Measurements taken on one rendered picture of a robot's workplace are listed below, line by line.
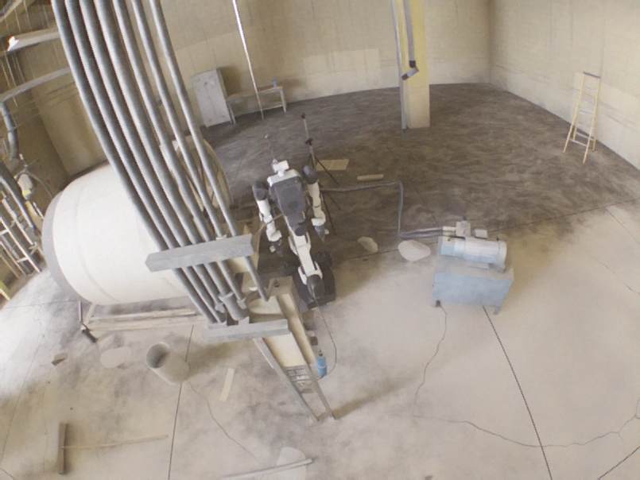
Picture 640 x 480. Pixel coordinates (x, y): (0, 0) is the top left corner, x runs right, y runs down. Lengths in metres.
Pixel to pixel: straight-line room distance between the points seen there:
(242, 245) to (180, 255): 0.19
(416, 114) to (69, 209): 6.45
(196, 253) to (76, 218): 2.55
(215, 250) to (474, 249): 2.17
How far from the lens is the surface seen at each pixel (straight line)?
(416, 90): 6.78
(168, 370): 2.99
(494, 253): 2.64
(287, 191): 2.28
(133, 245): 2.78
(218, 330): 1.18
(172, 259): 0.89
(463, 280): 2.72
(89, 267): 3.27
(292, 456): 2.54
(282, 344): 1.37
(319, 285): 2.82
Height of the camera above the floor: 2.45
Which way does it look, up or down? 40 degrees down
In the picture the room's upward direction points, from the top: 12 degrees counter-clockwise
